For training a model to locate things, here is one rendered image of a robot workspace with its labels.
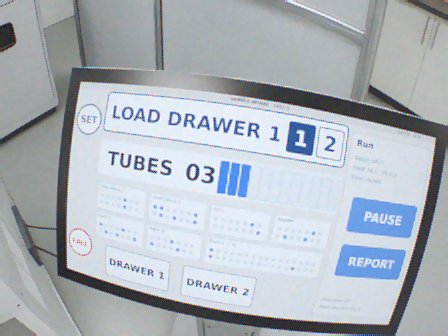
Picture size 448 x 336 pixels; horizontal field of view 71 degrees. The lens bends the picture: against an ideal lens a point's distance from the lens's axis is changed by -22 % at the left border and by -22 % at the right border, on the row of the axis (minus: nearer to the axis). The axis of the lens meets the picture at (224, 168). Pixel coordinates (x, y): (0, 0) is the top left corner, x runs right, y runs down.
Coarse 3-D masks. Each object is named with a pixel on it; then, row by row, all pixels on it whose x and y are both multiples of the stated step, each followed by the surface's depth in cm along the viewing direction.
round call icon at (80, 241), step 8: (72, 232) 49; (80, 232) 49; (88, 232) 49; (72, 240) 49; (80, 240) 49; (88, 240) 49; (72, 248) 49; (80, 248) 49; (88, 248) 49; (88, 256) 49
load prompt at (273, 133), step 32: (128, 96) 46; (160, 96) 46; (128, 128) 47; (160, 128) 46; (192, 128) 46; (224, 128) 45; (256, 128) 45; (288, 128) 44; (320, 128) 44; (320, 160) 44
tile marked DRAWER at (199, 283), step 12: (192, 276) 47; (204, 276) 47; (216, 276) 47; (228, 276) 47; (240, 276) 47; (180, 288) 48; (192, 288) 48; (204, 288) 47; (216, 288) 47; (228, 288) 47; (240, 288) 47; (252, 288) 47; (216, 300) 47; (228, 300) 47; (240, 300) 47; (252, 300) 47
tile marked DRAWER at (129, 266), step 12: (108, 252) 49; (120, 252) 48; (132, 252) 48; (108, 264) 49; (120, 264) 49; (132, 264) 48; (144, 264) 48; (156, 264) 48; (168, 264) 48; (120, 276) 49; (132, 276) 49; (144, 276) 48; (156, 276) 48; (168, 276) 48; (156, 288) 48; (168, 288) 48
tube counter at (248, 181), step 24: (192, 168) 46; (216, 168) 46; (240, 168) 45; (264, 168) 45; (288, 168) 45; (216, 192) 46; (240, 192) 46; (264, 192) 45; (288, 192) 45; (312, 192) 44; (336, 192) 44
